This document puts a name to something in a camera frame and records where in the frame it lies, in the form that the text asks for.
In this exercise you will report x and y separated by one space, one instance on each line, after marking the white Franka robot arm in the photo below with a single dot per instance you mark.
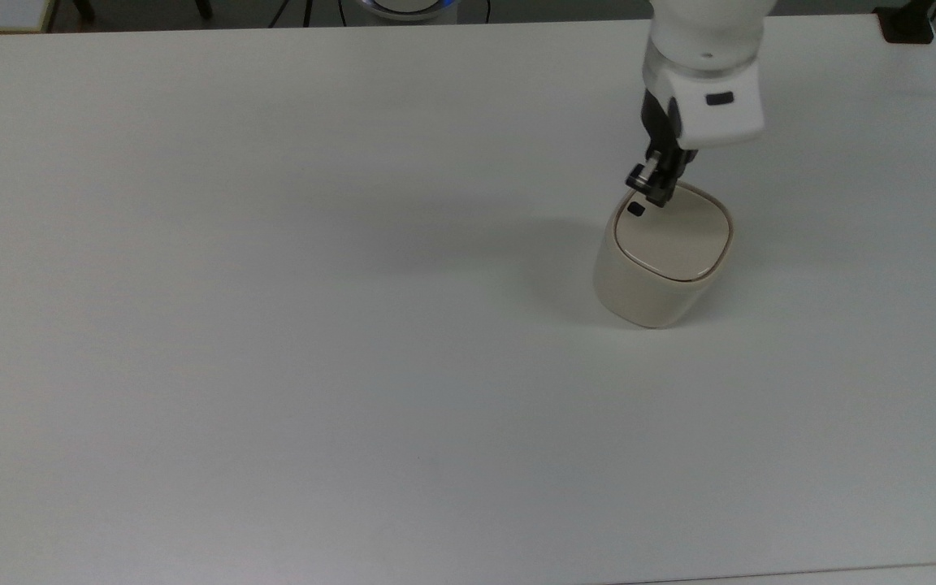
708 49

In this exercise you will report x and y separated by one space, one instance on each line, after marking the round robot base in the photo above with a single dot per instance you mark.
403 6

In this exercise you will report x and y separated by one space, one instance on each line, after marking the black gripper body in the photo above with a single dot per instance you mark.
663 130

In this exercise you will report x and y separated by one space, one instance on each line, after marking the beige lidded trash bin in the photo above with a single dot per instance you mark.
663 260

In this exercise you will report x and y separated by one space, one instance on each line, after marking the black table clamp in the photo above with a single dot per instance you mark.
907 20

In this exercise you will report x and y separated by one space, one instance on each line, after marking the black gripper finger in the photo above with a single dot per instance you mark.
667 185
643 177

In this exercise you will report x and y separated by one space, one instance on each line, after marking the black stand leg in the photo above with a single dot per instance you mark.
203 8
84 10

